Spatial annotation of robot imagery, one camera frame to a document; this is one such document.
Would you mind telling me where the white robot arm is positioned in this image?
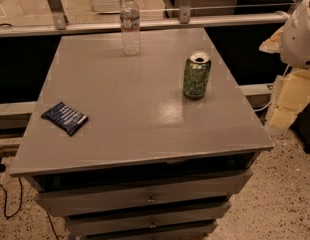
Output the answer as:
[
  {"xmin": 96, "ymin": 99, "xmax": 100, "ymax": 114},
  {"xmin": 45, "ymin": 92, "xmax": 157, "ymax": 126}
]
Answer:
[{"xmin": 280, "ymin": 0, "xmax": 310, "ymax": 69}]

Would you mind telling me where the grey drawer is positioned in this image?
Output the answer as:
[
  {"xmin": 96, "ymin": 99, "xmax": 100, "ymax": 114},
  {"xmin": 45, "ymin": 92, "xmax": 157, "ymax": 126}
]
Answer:
[
  {"xmin": 35, "ymin": 169, "xmax": 252, "ymax": 217},
  {"xmin": 80, "ymin": 219, "xmax": 219, "ymax": 240},
  {"xmin": 66, "ymin": 200, "xmax": 231, "ymax": 236}
]

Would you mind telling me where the top grey drawer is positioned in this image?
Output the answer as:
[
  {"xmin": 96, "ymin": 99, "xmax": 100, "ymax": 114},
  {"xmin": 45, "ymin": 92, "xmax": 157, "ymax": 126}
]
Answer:
[{"xmin": 35, "ymin": 169, "xmax": 252, "ymax": 217}]

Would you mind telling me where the grey drawer cabinet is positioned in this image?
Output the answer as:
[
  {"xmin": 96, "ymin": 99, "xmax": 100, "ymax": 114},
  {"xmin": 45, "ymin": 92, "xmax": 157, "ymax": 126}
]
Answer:
[{"xmin": 9, "ymin": 28, "xmax": 275, "ymax": 240}]

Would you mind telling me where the metal frame rail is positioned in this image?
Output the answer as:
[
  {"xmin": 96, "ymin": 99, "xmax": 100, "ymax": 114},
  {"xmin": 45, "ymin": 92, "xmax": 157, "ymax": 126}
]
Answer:
[{"xmin": 0, "ymin": 0, "xmax": 292, "ymax": 37}]

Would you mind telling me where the white cable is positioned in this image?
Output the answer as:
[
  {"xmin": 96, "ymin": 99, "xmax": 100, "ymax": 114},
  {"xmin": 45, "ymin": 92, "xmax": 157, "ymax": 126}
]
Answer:
[{"xmin": 253, "ymin": 101, "xmax": 273, "ymax": 113}]

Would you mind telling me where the black floor cable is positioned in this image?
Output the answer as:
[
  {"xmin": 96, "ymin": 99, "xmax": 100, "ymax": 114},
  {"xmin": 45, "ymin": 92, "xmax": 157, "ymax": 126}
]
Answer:
[{"xmin": 0, "ymin": 146, "xmax": 24, "ymax": 220}]

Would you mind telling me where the blue rxbar blueberry wrapper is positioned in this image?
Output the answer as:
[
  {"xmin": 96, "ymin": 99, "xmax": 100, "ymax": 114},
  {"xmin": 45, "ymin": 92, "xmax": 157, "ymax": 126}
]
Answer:
[{"xmin": 41, "ymin": 102, "xmax": 88, "ymax": 136}]

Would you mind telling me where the green soda can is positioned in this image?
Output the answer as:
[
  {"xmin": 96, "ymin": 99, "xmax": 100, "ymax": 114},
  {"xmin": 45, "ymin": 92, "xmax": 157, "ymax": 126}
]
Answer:
[{"xmin": 183, "ymin": 51, "xmax": 211, "ymax": 99}]

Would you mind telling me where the clear plastic water bottle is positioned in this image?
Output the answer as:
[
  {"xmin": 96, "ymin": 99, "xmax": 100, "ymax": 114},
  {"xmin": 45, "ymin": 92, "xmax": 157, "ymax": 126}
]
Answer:
[{"xmin": 120, "ymin": 0, "xmax": 140, "ymax": 56}]

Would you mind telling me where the cream foam padding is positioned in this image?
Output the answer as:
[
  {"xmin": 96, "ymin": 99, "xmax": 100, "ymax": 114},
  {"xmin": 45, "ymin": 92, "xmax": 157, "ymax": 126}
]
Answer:
[{"xmin": 266, "ymin": 68, "xmax": 310, "ymax": 129}]

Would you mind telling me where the bottom grey drawer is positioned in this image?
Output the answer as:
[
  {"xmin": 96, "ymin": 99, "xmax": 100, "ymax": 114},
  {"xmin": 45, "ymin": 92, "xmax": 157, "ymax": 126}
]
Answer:
[{"xmin": 80, "ymin": 219, "xmax": 219, "ymax": 240}]

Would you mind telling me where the middle grey drawer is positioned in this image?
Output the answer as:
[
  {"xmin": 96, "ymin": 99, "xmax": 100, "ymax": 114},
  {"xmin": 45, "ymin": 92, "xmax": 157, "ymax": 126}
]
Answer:
[{"xmin": 66, "ymin": 200, "xmax": 231, "ymax": 236}]

